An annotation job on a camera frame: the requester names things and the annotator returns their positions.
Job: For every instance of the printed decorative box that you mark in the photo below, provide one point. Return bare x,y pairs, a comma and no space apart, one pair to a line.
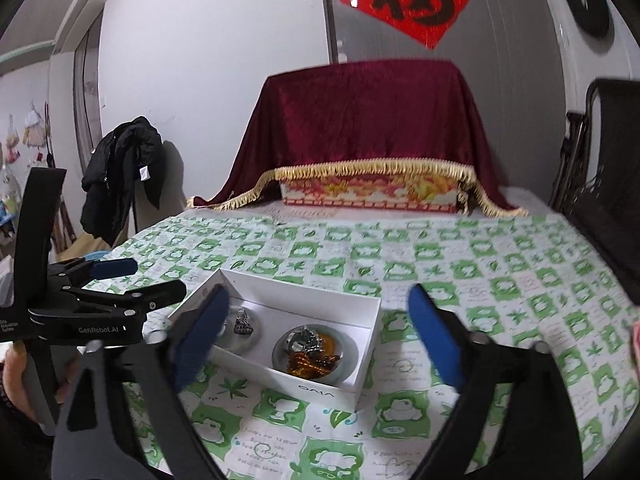
370,192

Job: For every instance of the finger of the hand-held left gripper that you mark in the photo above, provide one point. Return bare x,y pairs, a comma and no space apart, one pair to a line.
150,297
115,267

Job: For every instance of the person's left hand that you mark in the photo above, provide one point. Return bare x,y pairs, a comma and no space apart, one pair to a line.
11,375

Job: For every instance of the black folding chair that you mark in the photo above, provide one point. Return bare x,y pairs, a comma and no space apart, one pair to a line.
600,185

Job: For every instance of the green jade bangle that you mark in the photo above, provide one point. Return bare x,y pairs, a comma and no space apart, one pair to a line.
351,355

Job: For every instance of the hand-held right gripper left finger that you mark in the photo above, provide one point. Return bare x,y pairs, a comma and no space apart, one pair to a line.
200,340

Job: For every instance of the hanging woven ornament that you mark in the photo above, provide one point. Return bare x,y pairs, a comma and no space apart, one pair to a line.
35,130

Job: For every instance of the maroon velvet cloth gold fringe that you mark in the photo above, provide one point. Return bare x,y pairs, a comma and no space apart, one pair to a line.
360,120

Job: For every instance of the green patterned tablecloth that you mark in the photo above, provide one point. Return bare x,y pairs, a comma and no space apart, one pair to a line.
450,260

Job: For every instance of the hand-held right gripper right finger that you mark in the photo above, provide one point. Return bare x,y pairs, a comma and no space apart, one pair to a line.
435,340

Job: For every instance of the white cardboard box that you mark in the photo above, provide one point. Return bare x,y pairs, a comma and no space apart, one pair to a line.
320,390

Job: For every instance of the black jacket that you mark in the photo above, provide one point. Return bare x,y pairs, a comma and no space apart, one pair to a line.
120,170

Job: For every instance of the white bangle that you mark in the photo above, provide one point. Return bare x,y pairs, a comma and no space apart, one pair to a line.
235,347

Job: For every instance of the pink object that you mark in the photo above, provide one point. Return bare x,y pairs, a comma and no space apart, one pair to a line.
636,334

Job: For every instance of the silver pendant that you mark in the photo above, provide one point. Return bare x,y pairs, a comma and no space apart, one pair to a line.
242,322

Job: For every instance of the red wall poster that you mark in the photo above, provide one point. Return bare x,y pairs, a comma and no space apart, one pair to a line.
440,30

